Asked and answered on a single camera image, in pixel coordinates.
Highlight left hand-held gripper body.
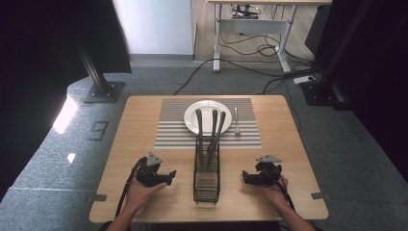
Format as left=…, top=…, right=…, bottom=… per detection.
left=136, top=151, right=169, bottom=189

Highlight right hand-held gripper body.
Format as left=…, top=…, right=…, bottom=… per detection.
left=254, top=154, right=284, bottom=187

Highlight person's left hand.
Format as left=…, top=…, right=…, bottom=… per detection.
left=124, top=175, right=168, bottom=210

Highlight person's right hand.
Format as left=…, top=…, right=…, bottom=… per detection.
left=259, top=174, right=290, bottom=210

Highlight grey striped placemat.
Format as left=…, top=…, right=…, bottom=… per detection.
left=153, top=97, right=263, bottom=150

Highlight silver fork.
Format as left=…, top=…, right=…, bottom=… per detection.
left=233, top=106, right=242, bottom=136

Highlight white round plate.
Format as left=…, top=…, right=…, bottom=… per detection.
left=183, top=99, right=233, bottom=136

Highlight grey floor socket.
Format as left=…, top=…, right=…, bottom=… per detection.
left=89, top=120, right=110, bottom=142

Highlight white power strip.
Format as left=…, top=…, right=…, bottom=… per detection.
left=293, top=74, right=318, bottom=86

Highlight black metal stand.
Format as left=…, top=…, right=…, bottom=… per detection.
left=300, top=0, right=374, bottom=108
left=75, top=38, right=126, bottom=104

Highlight black curtain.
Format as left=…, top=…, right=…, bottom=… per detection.
left=0, top=0, right=133, bottom=203
left=304, top=0, right=408, bottom=184

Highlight white-legged desk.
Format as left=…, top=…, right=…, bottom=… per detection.
left=206, top=0, right=333, bottom=74

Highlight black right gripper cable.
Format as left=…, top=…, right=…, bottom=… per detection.
left=263, top=168, right=296, bottom=212

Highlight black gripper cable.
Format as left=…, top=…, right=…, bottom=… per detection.
left=263, top=168, right=296, bottom=212
left=115, top=156, right=148, bottom=219

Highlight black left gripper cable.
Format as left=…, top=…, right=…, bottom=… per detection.
left=115, top=156, right=148, bottom=219

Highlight black wire cutlery basket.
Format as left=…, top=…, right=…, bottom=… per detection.
left=192, top=135, right=221, bottom=205

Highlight dark-handled cutlery piece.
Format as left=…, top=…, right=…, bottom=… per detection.
left=194, top=108, right=205, bottom=165
left=205, top=111, right=227, bottom=171
left=209, top=109, right=219, bottom=152

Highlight black floor cables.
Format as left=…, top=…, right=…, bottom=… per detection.
left=172, top=31, right=325, bottom=133

